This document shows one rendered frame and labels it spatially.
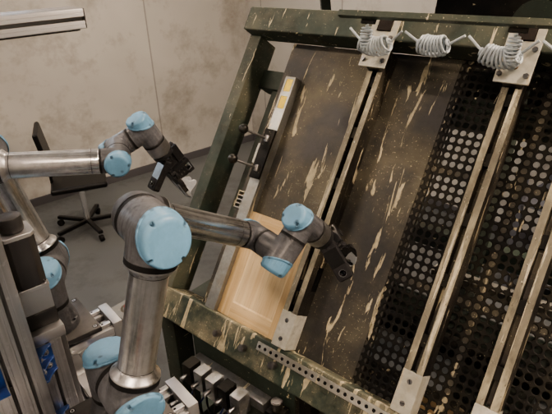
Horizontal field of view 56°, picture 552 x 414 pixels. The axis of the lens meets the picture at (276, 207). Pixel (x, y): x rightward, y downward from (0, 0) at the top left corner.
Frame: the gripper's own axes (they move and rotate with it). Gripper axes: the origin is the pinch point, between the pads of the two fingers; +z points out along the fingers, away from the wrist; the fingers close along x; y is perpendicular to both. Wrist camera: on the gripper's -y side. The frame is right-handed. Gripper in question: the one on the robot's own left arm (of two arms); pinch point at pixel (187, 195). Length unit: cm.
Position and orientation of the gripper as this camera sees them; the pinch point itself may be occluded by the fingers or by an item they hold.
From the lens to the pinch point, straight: 188.6
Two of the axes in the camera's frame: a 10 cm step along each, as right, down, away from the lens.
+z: 4.0, 6.5, 6.5
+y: 6.7, -6.9, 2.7
